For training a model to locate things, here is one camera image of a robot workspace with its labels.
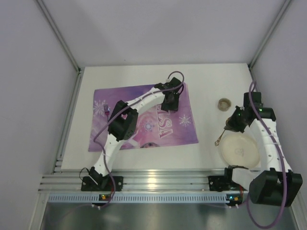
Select small beige cup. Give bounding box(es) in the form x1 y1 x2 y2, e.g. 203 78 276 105
217 98 232 112

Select purple Elsa placemat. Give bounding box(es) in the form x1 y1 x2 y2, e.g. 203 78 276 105
88 84 199 152

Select gold spoon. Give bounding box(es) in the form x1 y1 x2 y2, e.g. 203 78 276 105
214 129 226 147

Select iridescent purple fork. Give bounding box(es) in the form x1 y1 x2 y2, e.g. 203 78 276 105
104 104 110 121

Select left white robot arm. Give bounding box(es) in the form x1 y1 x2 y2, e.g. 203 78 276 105
89 77 184 183

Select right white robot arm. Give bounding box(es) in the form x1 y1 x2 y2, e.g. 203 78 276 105
219 92 303 207

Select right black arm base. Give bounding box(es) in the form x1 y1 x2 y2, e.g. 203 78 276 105
208 166 247 192

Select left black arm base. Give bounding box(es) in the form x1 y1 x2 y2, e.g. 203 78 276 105
81 167 124 192

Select cream white plate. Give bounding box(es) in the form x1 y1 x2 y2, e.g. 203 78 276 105
218 133 260 169

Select right aluminium frame post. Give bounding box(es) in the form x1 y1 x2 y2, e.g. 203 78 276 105
248 0 293 71

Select aluminium frame post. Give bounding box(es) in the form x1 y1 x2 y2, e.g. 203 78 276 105
35 0 82 72
248 0 293 71

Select aluminium mounting rail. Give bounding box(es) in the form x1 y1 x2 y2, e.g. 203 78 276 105
38 169 224 193

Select left aluminium frame post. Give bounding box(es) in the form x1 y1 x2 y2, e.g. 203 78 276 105
35 0 82 72

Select perforated grey cable tray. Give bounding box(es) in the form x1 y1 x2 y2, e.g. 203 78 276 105
48 193 242 204

